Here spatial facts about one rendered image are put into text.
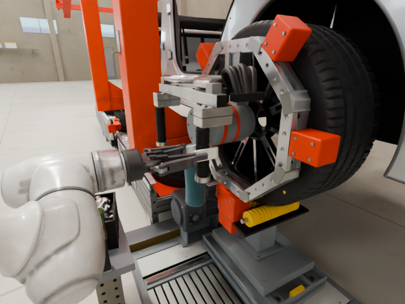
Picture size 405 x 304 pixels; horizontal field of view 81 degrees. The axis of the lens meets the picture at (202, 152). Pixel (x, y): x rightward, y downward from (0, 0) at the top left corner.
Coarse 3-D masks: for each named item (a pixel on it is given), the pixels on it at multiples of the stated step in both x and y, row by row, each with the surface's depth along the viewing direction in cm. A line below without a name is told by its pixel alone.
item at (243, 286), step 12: (204, 240) 129; (216, 252) 118; (228, 264) 113; (228, 276) 110; (240, 276) 107; (300, 276) 104; (312, 276) 103; (324, 276) 104; (240, 288) 102; (252, 288) 101; (288, 288) 101; (300, 288) 97; (312, 288) 101; (252, 300) 95; (264, 300) 96; (276, 300) 93; (288, 300) 94; (300, 300) 99
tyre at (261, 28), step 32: (256, 32) 77; (320, 32) 69; (320, 64) 60; (352, 64) 65; (320, 96) 61; (352, 96) 62; (320, 128) 62; (352, 128) 64; (224, 160) 109; (352, 160) 71; (288, 192) 76; (320, 192) 80
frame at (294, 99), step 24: (216, 48) 84; (240, 48) 73; (216, 72) 95; (288, 72) 64; (288, 96) 59; (288, 120) 61; (288, 144) 62; (216, 168) 101; (288, 168) 65; (240, 192) 86; (264, 192) 75
